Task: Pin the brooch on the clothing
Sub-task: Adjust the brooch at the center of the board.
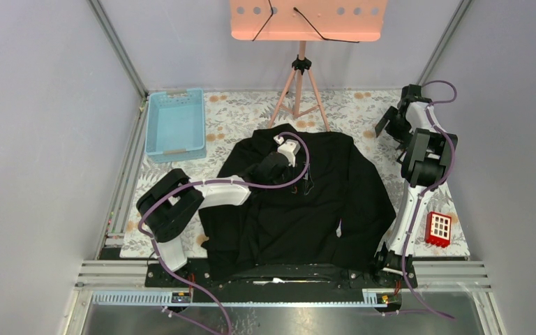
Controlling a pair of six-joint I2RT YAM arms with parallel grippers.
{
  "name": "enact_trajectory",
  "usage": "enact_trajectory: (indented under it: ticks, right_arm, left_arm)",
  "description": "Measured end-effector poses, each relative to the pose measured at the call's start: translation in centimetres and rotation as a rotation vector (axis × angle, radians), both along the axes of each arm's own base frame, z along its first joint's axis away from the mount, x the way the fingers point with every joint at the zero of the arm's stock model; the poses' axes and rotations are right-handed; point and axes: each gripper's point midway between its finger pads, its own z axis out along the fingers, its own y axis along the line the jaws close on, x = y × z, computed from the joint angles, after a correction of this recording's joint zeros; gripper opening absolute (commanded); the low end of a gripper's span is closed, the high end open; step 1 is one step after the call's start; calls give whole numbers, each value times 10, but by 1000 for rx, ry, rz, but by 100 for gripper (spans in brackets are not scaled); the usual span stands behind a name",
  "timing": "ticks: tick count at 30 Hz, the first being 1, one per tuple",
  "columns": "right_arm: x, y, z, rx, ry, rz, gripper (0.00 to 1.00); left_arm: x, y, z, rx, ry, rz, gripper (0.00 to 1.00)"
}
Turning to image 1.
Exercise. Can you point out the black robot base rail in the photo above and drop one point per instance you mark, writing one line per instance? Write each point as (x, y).
(279, 284)

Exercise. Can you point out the black shirt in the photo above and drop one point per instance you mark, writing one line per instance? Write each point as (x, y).
(339, 219)

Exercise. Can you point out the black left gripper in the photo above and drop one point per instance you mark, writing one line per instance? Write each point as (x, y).
(301, 185)

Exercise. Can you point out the black brooch box lid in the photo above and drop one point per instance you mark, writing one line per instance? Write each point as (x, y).
(386, 118)

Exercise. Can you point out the pink music stand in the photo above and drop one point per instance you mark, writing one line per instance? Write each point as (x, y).
(346, 21)

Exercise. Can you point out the light blue plastic basket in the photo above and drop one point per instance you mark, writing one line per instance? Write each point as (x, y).
(176, 126)

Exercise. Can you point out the red white grid box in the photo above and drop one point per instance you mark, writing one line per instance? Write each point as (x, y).
(438, 229)

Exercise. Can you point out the aluminium frame rail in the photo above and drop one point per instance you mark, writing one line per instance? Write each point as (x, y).
(117, 46)

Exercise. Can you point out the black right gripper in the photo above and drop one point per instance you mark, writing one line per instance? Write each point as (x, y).
(402, 138)

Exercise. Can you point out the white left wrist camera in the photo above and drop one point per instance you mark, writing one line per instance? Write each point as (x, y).
(288, 148)

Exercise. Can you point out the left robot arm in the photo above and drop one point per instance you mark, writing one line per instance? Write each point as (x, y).
(169, 206)

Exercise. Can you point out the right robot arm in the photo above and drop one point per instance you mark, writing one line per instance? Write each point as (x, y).
(426, 160)

